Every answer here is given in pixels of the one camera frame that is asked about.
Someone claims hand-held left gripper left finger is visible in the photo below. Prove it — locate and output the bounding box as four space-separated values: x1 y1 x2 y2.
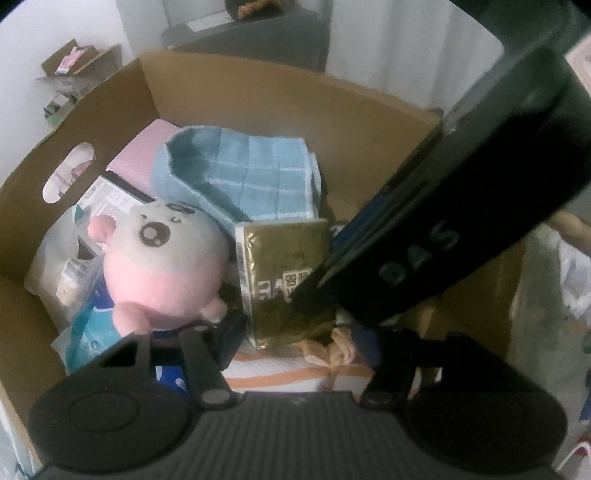
99 311 247 409

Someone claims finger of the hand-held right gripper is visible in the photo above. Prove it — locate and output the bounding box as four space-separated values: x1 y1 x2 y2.
291 185 404 302

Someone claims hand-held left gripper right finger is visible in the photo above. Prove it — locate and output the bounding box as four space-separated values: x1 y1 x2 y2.
348 323 509 409

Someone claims orange striped cloth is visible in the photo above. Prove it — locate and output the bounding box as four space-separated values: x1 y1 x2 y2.
221 323 382 394

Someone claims gold foil packet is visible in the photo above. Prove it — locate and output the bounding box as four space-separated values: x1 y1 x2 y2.
234 218 342 350

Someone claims pink plush toy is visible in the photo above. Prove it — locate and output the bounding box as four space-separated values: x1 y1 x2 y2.
87 198 230 334

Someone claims light blue checked towel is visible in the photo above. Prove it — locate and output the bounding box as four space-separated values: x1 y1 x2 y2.
150 126 323 232

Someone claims brown cardboard box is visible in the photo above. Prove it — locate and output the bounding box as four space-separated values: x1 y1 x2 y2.
0 51 527 480

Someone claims white blue printed box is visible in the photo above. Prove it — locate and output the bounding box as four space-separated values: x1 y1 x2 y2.
74 170 155 222

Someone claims clear zip bag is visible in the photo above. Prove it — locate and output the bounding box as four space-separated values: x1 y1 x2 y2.
24 205 109 324

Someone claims pink bubble wrap package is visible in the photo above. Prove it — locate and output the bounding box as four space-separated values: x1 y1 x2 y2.
105 119 182 188

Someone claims person's right forearm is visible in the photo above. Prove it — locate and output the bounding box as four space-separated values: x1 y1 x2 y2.
544 210 591 257

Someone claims blue soft pack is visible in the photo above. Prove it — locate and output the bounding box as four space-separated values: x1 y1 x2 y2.
51 291 127 374

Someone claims blue dotted packet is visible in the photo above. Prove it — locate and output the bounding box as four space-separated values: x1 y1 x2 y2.
154 364 194 398

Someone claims white plastic bag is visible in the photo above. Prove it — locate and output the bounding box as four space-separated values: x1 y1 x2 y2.
556 228 591 320

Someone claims dark grey cabinet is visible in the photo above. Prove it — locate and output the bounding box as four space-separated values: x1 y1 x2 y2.
161 8 329 73

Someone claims small open cardboard box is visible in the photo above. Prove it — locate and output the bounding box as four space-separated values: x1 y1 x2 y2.
41 38 124 88

